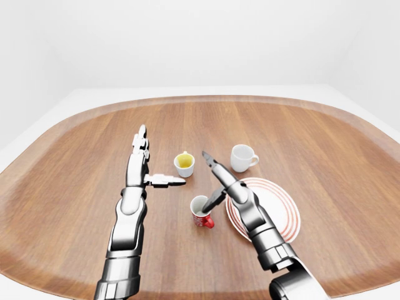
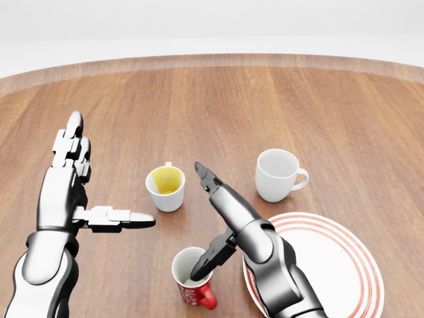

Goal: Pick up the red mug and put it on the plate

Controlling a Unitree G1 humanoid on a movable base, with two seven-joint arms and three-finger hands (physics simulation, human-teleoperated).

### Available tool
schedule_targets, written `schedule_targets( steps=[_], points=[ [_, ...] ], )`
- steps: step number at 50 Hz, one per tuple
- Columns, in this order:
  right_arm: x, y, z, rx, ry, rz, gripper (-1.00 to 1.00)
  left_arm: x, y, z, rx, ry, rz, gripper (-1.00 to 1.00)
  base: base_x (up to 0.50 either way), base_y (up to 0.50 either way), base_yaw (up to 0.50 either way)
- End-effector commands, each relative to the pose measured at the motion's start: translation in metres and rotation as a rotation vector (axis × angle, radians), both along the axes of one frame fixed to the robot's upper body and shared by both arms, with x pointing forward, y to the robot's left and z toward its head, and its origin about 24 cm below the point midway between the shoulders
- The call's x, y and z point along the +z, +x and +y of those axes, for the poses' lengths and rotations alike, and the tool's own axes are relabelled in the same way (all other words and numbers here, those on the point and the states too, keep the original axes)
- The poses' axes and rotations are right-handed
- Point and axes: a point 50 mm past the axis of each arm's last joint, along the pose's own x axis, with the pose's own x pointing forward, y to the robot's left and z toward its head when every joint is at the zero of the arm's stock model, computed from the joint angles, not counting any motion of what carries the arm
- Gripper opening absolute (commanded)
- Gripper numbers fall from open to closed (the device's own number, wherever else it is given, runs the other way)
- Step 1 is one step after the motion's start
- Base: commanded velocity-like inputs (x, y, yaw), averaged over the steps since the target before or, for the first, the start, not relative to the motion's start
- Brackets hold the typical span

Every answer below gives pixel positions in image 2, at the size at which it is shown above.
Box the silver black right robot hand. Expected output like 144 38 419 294
189 161 275 282

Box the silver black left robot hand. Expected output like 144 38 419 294
36 111 156 234

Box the plain white mug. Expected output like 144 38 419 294
254 148 310 203

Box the white mug with yellow inside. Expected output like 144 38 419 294
145 161 186 213

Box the red mug with white print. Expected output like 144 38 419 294
171 246 218 311

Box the white plate with red rings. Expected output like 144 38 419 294
242 212 386 318

